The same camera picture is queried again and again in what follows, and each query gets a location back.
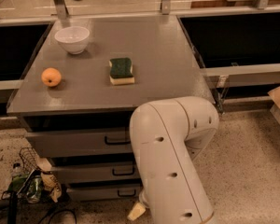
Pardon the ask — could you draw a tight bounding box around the grey bottom drawer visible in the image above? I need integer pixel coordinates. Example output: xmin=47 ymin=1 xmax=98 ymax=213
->
xmin=66 ymin=184 xmax=142 ymax=202

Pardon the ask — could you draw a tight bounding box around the metal bracket left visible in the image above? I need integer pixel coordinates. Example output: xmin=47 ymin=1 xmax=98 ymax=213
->
xmin=53 ymin=0 xmax=68 ymax=20

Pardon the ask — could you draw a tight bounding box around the grey drawer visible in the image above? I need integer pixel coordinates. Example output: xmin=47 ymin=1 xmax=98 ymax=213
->
xmin=51 ymin=161 xmax=140 ymax=184
xmin=26 ymin=128 xmax=132 ymax=158
xmin=66 ymin=184 xmax=142 ymax=202

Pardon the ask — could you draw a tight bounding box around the black cable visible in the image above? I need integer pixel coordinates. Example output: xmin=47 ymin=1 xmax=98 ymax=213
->
xmin=36 ymin=203 xmax=77 ymax=224

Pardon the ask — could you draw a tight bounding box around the green snack bag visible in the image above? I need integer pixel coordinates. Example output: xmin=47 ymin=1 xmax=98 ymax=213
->
xmin=7 ymin=175 xmax=43 ymax=203

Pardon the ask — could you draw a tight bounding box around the clear plastic bottle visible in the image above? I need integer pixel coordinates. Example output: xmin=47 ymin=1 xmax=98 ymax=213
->
xmin=11 ymin=162 xmax=22 ymax=179

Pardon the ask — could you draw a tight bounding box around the black wire basket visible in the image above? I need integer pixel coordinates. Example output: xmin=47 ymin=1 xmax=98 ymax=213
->
xmin=19 ymin=147 xmax=38 ymax=173

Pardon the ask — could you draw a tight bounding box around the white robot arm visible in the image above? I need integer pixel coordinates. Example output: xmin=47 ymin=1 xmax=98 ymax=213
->
xmin=130 ymin=96 xmax=219 ymax=224

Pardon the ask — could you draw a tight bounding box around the green yellow sponge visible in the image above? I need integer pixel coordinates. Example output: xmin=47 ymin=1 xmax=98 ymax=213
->
xmin=109 ymin=57 xmax=135 ymax=86

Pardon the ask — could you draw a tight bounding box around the grey middle drawer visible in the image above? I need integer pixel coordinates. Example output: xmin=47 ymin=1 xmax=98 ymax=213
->
xmin=51 ymin=161 xmax=140 ymax=184

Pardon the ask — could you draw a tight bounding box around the white ceramic bowl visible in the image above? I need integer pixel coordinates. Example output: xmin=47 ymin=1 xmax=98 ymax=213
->
xmin=54 ymin=26 xmax=90 ymax=54

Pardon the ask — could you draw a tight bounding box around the grey drawer cabinet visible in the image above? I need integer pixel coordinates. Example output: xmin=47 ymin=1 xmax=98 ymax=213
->
xmin=7 ymin=16 xmax=213 ymax=190

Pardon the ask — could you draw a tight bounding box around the orange fruit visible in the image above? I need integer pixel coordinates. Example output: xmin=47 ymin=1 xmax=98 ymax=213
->
xmin=41 ymin=68 xmax=62 ymax=87

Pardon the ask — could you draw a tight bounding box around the grey top drawer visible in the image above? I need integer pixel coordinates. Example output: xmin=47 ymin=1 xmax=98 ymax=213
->
xmin=26 ymin=128 xmax=132 ymax=158

